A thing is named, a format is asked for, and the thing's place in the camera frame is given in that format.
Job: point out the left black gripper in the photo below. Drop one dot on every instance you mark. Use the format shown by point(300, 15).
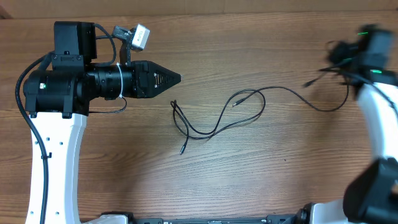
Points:
point(143, 74)

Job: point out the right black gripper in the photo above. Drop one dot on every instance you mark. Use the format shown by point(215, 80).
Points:
point(339, 47)

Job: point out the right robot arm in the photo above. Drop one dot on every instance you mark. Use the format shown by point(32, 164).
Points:
point(370, 197)

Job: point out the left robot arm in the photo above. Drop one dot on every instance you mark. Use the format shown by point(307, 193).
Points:
point(53, 95)

